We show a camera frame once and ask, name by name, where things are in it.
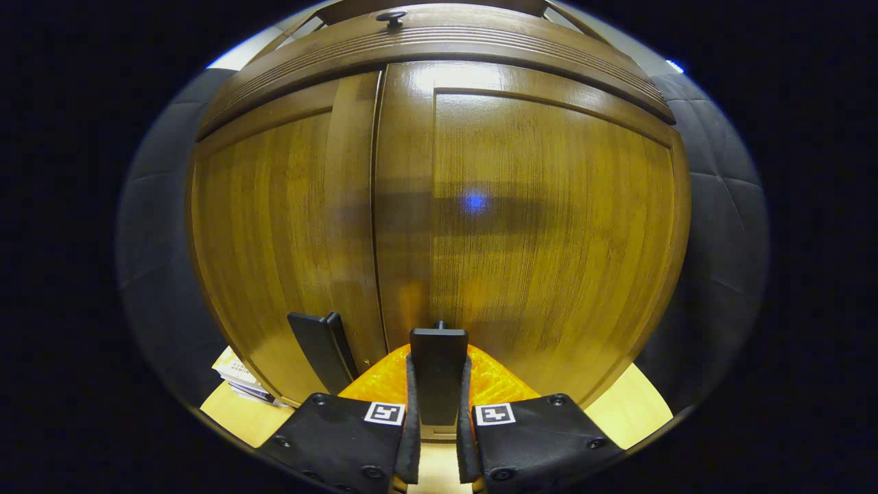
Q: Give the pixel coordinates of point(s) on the small ceiling light panel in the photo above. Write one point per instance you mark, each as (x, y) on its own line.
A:
(675, 66)

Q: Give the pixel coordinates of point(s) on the white paper booklet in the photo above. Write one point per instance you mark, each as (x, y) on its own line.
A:
(236, 374)

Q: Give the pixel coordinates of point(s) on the wooden cabinet drawer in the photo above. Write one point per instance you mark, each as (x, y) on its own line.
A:
(480, 41)

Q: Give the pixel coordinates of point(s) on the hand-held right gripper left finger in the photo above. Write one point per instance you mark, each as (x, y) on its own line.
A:
(413, 439)

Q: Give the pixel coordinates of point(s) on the wooden double-door shoe cabinet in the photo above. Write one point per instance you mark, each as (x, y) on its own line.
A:
(480, 8)

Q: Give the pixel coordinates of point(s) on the wooden cabinet door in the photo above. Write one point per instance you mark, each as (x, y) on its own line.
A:
(274, 226)
(549, 240)

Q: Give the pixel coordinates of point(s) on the black round drawer knob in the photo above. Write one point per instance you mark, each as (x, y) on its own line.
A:
(392, 18)

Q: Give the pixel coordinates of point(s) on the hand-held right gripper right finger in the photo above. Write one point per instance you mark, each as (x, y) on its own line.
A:
(466, 446)

